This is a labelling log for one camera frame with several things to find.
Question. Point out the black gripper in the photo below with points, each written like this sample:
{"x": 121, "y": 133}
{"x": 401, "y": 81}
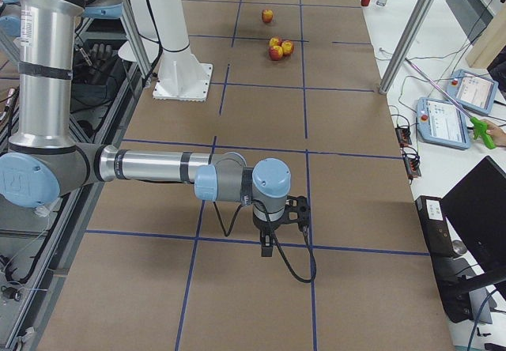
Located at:
{"x": 266, "y": 225}

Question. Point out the lone red yellow apple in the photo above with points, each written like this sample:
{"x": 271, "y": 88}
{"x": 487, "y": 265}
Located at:
{"x": 267, "y": 15}

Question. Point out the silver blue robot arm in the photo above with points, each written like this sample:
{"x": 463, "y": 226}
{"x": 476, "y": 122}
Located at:
{"x": 43, "y": 162}

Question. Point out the person's hand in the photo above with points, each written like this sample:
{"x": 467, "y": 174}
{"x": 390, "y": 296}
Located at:
{"x": 496, "y": 133}

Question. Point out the black computer box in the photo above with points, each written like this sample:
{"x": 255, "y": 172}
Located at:
{"x": 462, "y": 291}

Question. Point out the orange black connector module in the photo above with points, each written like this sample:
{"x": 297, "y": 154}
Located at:
{"x": 403, "y": 134}

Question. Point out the front red yellow apple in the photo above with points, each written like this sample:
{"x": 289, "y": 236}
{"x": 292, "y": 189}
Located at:
{"x": 276, "y": 53}

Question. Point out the right red yellow apple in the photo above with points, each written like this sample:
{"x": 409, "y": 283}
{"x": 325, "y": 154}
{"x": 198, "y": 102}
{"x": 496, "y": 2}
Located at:
{"x": 288, "y": 47}

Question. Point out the back red yellow apple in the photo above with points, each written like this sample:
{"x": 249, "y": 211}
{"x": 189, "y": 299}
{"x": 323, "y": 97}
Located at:
{"x": 275, "y": 41}

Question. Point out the near teach pendant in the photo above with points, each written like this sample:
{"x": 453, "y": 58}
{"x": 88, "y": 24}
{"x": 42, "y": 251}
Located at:
{"x": 441, "y": 123}

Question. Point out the teach pendant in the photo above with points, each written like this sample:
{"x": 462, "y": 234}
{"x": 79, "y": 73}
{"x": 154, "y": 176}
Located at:
{"x": 441, "y": 123}
{"x": 474, "y": 91}

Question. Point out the black monitor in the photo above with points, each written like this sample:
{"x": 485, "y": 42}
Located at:
{"x": 475, "y": 207}

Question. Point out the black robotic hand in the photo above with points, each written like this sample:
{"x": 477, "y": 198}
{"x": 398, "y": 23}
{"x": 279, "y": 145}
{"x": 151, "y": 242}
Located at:
{"x": 95, "y": 64}

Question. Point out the far teach pendant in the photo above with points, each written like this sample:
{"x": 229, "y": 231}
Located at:
{"x": 474, "y": 91}

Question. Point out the wooden board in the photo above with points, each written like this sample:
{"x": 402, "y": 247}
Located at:
{"x": 492, "y": 40}

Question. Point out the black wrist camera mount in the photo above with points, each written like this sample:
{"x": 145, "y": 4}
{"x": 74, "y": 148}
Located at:
{"x": 297, "y": 211}

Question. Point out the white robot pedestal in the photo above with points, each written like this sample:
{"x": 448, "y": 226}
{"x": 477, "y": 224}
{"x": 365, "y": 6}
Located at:
{"x": 163, "y": 31}

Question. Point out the green handled grabber stick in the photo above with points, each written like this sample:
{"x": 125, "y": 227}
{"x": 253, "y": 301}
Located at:
{"x": 480, "y": 128}

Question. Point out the aluminium frame post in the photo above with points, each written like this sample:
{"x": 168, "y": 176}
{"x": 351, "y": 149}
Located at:
{"x": 407, "y": 38}

